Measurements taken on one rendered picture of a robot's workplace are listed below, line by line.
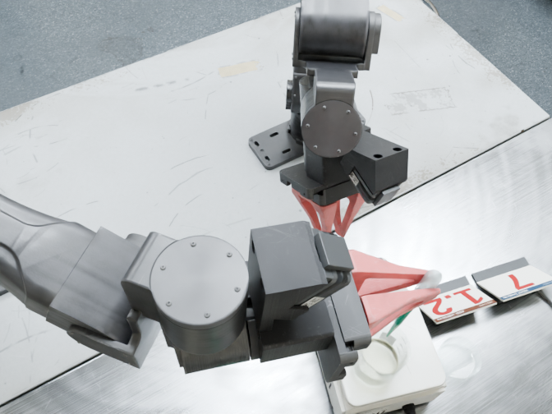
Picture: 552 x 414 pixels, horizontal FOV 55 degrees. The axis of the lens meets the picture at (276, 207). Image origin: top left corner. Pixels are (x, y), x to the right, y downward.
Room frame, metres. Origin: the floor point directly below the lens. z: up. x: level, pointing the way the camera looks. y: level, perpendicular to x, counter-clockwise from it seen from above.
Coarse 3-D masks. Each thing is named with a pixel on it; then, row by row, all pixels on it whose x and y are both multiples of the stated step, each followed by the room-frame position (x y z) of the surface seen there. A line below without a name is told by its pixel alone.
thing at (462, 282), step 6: (462, 276) 0.34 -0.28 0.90; (450, 282) 0.33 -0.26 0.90; (456, 282) 0.33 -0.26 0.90; (462, 282) 0.33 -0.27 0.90; (468, 282) 0.33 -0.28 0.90; (444, 288) 0.32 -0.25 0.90; (450, 288) 0.32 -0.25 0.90; (456, 288) 0.32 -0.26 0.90; (462, 288) 0.32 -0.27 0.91; (444, 294) 0.31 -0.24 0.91; (420, 306) 0.28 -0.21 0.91; (486, 306) 0.28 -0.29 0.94; (426, 312) 0.27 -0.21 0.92; (468, 312) 0.27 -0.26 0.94; (426, 318) 0.27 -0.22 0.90; (432, 318) 0.26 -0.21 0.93; (450, 318) 0.26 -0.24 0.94
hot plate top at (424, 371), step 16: (416, 320) 0.24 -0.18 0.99; (416, 336) 0.22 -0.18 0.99; (416, 352) 0.20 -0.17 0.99; (432, 352) 0.20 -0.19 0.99; (416, 368) 0.18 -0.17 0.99; (432, 368) 0.18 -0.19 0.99; (352, 384) 0.16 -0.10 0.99; (400, 384) 0.16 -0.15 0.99; (416, 384) 0.16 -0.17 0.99; (432, 384) 0.16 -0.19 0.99; (352, 400) 0.14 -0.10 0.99; (368, 400) 0.14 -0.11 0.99; (384, 400) 0.14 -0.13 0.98
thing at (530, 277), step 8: (520, 272) 0.35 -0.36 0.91; (528, 272) 0.35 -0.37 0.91; (536, 272) 0.34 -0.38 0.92; (496, 280) 0.33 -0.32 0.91; (504, 280) 0.33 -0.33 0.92; (512, 280) 0.33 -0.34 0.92; (520, 280) 0.33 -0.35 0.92; (528, 280) 0.33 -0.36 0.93; (536, 280) 0.33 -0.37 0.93; (544, 280) 0.32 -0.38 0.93; (496, 288) 0.31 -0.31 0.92; (504, 288) 0.31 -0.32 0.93; (512, 288) 0.31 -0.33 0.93; (520, 288) 0.31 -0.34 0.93
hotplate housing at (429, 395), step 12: (336, 384) 0.16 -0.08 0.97; (444, 384) 0.17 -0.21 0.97; (336, 396) 0.15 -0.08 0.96; (408, 396) 0.15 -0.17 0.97; (420, 396) 0.15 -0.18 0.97; (432, 396) 0.16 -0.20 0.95; (336, 408) 0.14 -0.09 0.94; (348, 408) 0.13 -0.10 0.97; (360, 408) 0.13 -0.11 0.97; (372, 408) 0.14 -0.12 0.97; (384, 408) 0.14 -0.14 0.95; (396, 408) 0.15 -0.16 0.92; (408, 408) 0.14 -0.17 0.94
